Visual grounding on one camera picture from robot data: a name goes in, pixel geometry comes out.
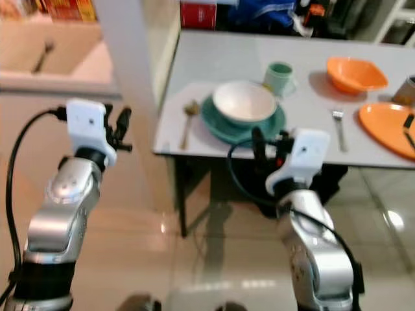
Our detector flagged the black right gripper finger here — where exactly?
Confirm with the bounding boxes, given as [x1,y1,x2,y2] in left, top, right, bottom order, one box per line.
[251,126,270,163]

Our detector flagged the teal plate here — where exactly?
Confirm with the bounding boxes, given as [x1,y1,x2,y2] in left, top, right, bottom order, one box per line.
[200,94,287,146]

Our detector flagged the white bowl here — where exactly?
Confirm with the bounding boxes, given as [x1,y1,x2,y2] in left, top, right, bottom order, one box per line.
[212,80,279,126]

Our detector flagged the black bag under table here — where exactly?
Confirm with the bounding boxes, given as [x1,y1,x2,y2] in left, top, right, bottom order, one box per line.
[232,162,352,218]

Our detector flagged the metal fork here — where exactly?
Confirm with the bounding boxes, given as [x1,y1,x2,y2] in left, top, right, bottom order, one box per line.
[331,108,349,154]

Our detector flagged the mint green mug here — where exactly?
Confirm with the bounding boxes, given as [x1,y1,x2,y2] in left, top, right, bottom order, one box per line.
[263,62,298,100]

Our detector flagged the metal spoon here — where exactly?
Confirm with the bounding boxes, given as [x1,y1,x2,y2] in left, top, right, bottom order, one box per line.
[180,100,200,152]

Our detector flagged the grey dining table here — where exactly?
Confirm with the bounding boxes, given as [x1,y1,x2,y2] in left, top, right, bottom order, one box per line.
[152,29,415,238]

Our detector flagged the orange plate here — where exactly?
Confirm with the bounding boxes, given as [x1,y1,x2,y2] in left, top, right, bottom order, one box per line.
[357,102,415,162]

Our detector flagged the dark sink faucet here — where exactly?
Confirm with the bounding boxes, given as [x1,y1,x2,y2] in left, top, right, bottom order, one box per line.
[35,38,56,74]

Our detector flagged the orange bowl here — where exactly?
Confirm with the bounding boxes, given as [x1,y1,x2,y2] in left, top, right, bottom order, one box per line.
[326,56,389,96]

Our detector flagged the red and yellow carton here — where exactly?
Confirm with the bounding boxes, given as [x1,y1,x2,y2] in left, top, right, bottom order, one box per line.
[41,0,99,23]

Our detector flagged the red box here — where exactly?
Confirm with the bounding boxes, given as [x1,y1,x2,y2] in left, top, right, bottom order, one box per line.
[180,2,217,30]

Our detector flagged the blue bag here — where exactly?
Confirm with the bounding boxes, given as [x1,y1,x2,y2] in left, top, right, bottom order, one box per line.
[223,0,297,34]

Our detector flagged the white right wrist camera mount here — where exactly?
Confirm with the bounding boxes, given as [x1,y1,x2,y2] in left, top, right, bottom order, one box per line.
[265,128,331,195]

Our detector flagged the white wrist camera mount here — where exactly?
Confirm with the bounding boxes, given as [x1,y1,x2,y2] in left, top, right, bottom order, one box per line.
[265,128,331,195]
[66,98,117,167]

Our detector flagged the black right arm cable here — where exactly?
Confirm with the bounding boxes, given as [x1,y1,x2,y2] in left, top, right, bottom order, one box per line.
[226,138,365,294]

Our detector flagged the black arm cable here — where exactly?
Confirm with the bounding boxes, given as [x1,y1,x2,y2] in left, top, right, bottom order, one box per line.
[0,107,69,311]
[226,138,365,294]

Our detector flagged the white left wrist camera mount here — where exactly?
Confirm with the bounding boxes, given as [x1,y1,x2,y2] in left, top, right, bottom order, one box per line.
[66,98,117,167]

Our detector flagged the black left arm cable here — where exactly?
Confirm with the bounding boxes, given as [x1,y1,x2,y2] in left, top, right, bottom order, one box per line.
[0,107,69,311]

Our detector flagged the black handled knife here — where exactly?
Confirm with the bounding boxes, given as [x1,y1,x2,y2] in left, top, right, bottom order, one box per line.
[402,114,415,151]

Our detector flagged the white shelf frame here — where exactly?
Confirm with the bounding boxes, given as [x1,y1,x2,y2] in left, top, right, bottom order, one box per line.
[371,0,415,46]

